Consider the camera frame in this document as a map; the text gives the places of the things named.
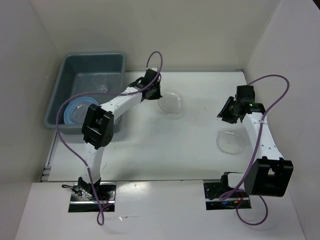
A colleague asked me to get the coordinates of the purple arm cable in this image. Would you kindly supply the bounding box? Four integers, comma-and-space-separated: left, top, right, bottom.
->
218, 74, 291, 227
56, 51, 165, 226

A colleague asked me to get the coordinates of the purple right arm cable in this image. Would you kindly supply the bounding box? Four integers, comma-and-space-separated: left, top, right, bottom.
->
218, 74, 291, 227

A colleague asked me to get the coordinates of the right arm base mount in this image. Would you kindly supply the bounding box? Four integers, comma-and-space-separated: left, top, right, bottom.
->
202, 178, 252, 211

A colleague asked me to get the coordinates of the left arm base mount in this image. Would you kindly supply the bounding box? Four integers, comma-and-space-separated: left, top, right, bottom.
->
61, 181, 117, 213

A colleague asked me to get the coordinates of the blue plastic plate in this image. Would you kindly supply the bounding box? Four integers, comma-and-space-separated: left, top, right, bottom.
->
63, 96, 98, 125

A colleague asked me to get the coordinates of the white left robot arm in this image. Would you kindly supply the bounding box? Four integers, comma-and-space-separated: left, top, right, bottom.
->
77, 67, 162, 200

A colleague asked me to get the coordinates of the clear oval glass dish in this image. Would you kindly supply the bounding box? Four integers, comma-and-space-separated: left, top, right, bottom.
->
216, 129, 244, 155

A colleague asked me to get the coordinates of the clear round glass dish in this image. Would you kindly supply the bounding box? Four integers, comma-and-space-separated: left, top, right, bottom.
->
158, 89, 183, 115

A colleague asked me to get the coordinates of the beige speckled dish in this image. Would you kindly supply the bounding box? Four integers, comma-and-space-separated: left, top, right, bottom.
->
65, 101, 93, 124

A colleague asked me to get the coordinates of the grey plastic bin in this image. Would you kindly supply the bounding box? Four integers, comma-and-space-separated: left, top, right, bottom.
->
44, 52, 126, 129

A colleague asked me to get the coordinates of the clear plastic cup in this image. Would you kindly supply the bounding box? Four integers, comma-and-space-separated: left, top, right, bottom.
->
91, 74, 109, 93

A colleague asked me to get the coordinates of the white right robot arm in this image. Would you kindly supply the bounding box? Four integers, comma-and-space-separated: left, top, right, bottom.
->
218, 85, 294, 197

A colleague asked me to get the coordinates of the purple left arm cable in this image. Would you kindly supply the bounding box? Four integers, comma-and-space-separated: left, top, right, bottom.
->
56, 51, 165, 226

